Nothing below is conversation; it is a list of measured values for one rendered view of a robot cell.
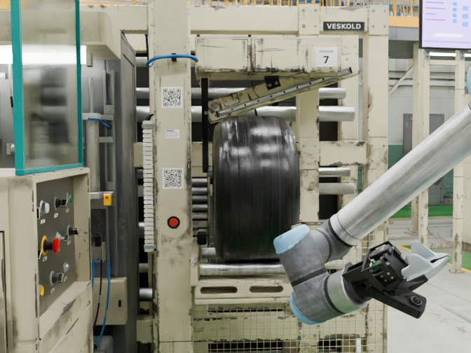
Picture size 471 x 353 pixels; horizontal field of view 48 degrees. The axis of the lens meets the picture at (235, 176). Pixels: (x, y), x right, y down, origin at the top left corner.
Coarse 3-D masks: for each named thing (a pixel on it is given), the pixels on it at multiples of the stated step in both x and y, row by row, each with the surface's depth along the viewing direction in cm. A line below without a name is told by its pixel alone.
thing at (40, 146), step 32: (32, 0) 123; (64, 0) 151; (32, 32) 123; (64, 32) 151; (32, 64) 123; (64, 64) 150; (32, 96) 123; (64, 96) 150; (32, 128) 122; (64, 128) 150; (32, 160) 122; (64, 160) 150
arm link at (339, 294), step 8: (336, 272) 114; (328, 280) 114; (336, 280) 111; (344, 280) 111; (328, 288) 113; (336, 288) 111; (344, 288) 110; (336, 296) 111; (344, 296) 109; (352, 296) 110; (336, 304) 111; (344, 304) 110; (352, 304) 109; (360, 304) 110; (344, 312) 113
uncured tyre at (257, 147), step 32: (224, 128) 183; (256, 128) 182; (288, 128) 186; (224, 160) 174; (256, 160) 173; (288, 160) 174; (224, 192) 172; (256, 192) 171; (288, 192) 172; (224, 224) 174; (256, 224) 173; (288, 224) 175; (224, 256) 185; (256, 256) 183
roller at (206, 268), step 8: (200, 264) 185; (208, 264) 184; (216, 264) 185; (224, 264) 185; (232, 264) 185; (240, 264) 185; (248, 264) 185; (256, 264) 185; (264, 264) 185; (272, 264) 185; (280, 264) 185; (200, 272) 184; (208, 272) 184; (216, 272) 184; (224, 272) 184; (232, 272) 184; (240, 272) 184; (248, 272) 185; (256, 272) 185; (264, 272) 185; (272, 272) 185; (280, 272) 185
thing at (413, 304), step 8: (376, 296) 108; (384, 296) 107; (392, 296) 107; (400, 296) 107; (408, 296) 107; (416, 296) 107; (392, 304) 107; (400, 304) 106; (408, 304) 106; (416, 304) 106; (424, 304) 106; (408, 312) 106; (416, 312) 105
